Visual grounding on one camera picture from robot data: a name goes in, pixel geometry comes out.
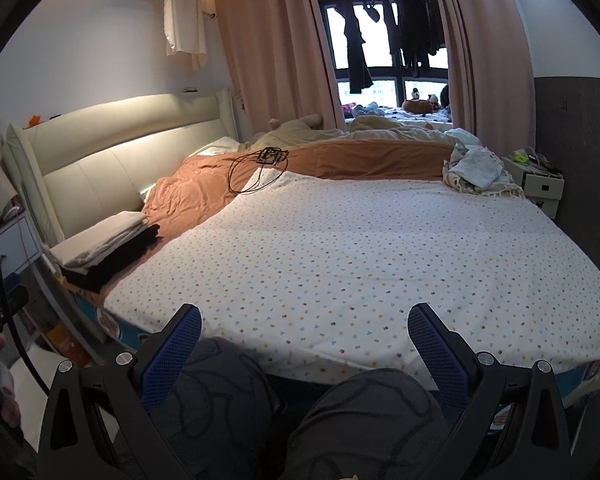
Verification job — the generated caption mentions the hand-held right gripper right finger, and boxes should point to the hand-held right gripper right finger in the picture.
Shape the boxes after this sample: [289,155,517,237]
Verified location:
[407,302,573,480]

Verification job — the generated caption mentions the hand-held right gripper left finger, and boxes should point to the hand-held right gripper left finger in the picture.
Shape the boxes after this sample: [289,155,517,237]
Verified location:
[37,304,203,480]

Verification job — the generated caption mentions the beige zip jacket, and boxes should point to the beige zip jacket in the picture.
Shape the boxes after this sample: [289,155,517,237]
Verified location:
[47,210,148,276]

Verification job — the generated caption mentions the black folded clothes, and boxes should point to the black folded clothes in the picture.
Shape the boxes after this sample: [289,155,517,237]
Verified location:
[60,224,161,295]

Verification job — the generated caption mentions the dark hanging clothes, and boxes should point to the dark hanging clothes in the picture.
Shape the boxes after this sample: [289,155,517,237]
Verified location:
[387,0,448,78]

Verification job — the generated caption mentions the person's left hand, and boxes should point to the person's left hand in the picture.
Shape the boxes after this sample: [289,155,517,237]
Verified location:
[0,332,23,428]

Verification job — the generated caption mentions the blue printed fitted sheet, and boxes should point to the blue printed fitted sheet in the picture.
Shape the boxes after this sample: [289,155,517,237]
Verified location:
[65,285,600,431]

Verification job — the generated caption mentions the white bedside cabinet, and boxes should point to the white bedside cabinet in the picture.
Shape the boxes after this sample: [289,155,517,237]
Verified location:
[0,207,43,281]

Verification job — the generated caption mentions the white floral bed sheet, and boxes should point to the white floral bed sheet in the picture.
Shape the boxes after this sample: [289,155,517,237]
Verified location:
[102,170,600,381]

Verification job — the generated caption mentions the person's grey patterned pants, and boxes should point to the person's grey patterned pants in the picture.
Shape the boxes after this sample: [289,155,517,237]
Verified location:
[147,337,451,480]

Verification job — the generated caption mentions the fringed beige throw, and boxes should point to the fringed beige throw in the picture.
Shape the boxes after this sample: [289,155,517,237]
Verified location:
[442,142,526,198]

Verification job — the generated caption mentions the cream padded headboard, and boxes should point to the cream padded headboard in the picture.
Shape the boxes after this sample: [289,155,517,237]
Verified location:
[2,87,241,256]

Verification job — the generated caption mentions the white dotted cloth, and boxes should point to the white dotted cloth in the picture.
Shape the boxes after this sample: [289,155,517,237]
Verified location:
[452,146,503,187]

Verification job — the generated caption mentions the white nightstand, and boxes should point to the white nightstand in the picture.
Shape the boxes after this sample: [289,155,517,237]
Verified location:
[502,152,565,218]

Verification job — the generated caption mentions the orange blanket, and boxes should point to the orange blanket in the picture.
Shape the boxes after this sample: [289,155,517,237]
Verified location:
[142,137,461,241]

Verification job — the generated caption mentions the beige duvet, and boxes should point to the beige duvet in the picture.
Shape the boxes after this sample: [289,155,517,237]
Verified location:
[250,115,481,153]

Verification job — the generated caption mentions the colourful toys pile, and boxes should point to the colourful toys pile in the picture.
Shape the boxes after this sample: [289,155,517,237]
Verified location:
[342,102,386,117]

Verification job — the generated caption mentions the beige plush toy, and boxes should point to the beige plush toy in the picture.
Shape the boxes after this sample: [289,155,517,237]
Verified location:
[269,114,326,133]

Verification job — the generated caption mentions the window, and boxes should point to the window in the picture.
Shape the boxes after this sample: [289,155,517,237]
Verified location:
[317,0,451,111]

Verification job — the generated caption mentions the long black hanging garment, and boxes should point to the long black hanging garment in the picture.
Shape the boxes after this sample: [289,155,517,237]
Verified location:
[341,0,376,95]

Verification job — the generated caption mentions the pink curtain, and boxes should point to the pink curtain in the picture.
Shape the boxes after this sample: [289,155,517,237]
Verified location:
[212,0,348,133]
[425,0,538,158]

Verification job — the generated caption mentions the white hanging garment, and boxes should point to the white hanging garment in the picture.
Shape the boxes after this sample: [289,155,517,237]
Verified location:
[161,0,208,71]

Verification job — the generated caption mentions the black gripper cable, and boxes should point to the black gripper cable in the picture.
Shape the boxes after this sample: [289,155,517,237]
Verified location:
[0,220,56,396]

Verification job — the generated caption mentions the black charger cable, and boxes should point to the black charger cable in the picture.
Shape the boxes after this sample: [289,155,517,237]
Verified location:
[227,147,291,196]

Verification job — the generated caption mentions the cable clutter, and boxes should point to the cable clutter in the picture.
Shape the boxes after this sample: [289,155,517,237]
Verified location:
[525,146,563,176]

